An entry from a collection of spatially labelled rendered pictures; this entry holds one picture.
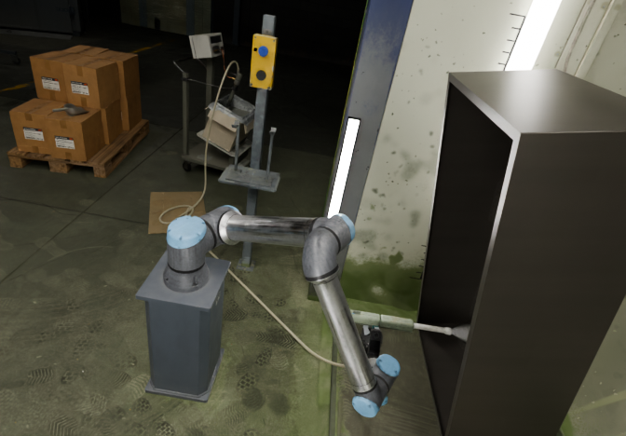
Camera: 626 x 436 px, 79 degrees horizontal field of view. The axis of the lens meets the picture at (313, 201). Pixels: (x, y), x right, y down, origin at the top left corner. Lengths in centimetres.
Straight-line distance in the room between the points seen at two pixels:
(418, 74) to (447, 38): 19
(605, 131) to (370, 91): 119
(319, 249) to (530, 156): 65
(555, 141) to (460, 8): 113
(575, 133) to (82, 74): 374
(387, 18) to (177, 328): 162
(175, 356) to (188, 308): 32
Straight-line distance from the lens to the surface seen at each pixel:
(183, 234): 156
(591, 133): 95
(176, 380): 208
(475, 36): 197
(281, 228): 142
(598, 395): 244
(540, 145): 91
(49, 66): 422
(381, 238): 230
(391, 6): 189
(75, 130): 381
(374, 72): 191
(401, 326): 184
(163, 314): 175
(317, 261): 121
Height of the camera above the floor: 183
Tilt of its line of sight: 30 degrees down
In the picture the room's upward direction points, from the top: 11 degrees clockwise
